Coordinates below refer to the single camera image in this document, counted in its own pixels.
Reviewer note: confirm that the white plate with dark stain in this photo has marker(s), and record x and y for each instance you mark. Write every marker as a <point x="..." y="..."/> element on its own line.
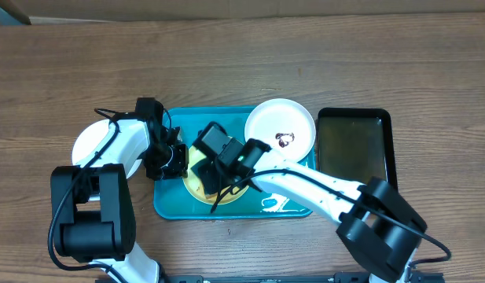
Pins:
<point x="285" y="125"/>

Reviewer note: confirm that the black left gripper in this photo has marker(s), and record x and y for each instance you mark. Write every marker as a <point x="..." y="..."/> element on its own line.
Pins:
<point x="175" y="171"/>

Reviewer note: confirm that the black water tray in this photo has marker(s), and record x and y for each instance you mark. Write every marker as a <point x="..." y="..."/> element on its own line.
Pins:
<point x="356" y="144"/>

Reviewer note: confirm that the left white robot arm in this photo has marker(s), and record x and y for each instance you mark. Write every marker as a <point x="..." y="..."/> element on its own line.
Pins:
<point x="93" y="224"/>

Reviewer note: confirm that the white plate with orange stain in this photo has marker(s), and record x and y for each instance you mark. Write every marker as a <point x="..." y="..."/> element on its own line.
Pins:
<point x="89" y="141"/>

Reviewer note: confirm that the yellow plate with sauce stain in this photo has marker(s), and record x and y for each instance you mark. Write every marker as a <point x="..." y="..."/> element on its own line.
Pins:
<point x="193" y="184"/>

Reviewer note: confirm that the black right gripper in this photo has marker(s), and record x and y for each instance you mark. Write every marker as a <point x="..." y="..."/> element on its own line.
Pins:
<point x="211" y="170"/>

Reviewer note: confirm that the green and yellow sponge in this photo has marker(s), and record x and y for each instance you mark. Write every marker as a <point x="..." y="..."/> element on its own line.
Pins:
<point x="202" y="169"/>

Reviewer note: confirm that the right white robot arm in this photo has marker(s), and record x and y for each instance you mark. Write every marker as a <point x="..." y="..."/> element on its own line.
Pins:
<point x="377" y="226"/>

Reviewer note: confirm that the teal plastic tray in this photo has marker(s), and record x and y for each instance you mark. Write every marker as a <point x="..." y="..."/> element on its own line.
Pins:
<point x="173" y="200"/>

